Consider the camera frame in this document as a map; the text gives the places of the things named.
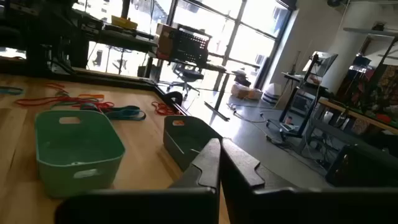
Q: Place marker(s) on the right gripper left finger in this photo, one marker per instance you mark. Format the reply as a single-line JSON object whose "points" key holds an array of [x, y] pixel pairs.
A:
{"points": [[186, 205]]}

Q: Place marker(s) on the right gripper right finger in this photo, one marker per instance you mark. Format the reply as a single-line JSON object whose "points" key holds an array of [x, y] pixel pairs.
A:
{"points": [[280, 205]]}

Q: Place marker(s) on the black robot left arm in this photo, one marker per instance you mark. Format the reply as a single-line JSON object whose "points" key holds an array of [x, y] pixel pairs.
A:
{"points": [[59, 46]]}

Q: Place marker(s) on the red rubber band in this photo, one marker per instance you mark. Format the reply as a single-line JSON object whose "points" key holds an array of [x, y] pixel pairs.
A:
{"points": [[57, 87], [161, 109], [46, 100]]}

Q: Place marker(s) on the blue rubber band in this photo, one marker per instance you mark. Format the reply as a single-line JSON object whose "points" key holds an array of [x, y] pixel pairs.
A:
{"points": [[124, 112], [11, 91]]}

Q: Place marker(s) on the blue plastic basket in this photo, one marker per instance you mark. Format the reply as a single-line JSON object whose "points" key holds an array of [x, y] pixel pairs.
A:
{"points": [[174, 146]]}

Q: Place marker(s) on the large black box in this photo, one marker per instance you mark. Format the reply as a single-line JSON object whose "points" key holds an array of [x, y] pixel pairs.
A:
{"points": [[357, 168]]}

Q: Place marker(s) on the black equipment cart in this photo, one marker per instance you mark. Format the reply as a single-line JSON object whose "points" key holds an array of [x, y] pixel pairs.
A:
{"points": [[298, 102]]}

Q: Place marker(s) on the green plastic basket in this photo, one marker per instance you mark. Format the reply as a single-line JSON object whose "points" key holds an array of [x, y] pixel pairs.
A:
{"points": [[77, 183]]}

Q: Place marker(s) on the beige box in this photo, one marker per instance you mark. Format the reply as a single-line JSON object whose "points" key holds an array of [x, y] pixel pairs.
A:
{"points": [[247, 92]]}

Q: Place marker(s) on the wooden top workbench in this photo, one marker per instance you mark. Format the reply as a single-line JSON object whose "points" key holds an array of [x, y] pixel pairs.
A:
{"points": [[357, 115]]}

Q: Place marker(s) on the black office chair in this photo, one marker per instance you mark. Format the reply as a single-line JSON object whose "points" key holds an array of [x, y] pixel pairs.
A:
{"points": [[186, 74]]}

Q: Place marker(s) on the cluttered shelving rack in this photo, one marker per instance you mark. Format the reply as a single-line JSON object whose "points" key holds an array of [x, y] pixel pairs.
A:
{"points": [[357, 81]]}

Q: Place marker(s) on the monitor on stand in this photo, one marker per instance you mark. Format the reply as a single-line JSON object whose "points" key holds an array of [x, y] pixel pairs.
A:
{"points": [[325, 62]]}

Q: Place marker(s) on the black perforated crate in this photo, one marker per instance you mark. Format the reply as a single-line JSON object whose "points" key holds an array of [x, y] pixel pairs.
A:
{"points": [[189, 46]]}

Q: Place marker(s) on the brown cardboard box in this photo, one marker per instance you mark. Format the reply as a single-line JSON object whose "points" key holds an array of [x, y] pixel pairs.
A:
{"points": [[164, 40]]}

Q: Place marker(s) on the long black desk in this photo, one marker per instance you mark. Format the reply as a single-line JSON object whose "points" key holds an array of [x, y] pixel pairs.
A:
{"points": [[130, 40]]}

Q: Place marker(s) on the yellow flat object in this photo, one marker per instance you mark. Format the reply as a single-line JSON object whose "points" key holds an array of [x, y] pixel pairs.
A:
{"points": [[124, 23]]}

